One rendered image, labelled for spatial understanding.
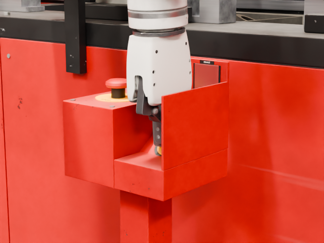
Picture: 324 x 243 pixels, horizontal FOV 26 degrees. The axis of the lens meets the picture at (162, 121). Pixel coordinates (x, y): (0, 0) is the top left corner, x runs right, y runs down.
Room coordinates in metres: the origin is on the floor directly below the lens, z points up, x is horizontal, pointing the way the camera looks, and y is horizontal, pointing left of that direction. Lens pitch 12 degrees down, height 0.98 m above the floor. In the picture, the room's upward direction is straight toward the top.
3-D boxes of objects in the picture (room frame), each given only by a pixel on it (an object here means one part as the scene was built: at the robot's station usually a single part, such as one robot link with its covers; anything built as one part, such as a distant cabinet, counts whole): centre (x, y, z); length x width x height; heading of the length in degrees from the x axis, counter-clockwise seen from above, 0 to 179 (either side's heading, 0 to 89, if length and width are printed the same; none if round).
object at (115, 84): (1.08, 0.07, 0.79); 0.04 x 0.04 x 0.04
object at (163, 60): (1.00, 0.00, 0.85); 0.10 x 0.07 x 0.11; 141
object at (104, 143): (1.06, 0.03, 0.75); 0.20 x 0.16 x 0.18; 51
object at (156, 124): (1.00, 0.01, 0.75); 0.03 x 0.03 x 0.07; 51
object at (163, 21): (1.00, 0.00, 0.91); 0.09 x 0.08 x 0.03; 141
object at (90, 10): (1.43, 0.07, 0.89); 0.30 x 0.05 x 0.03; 51
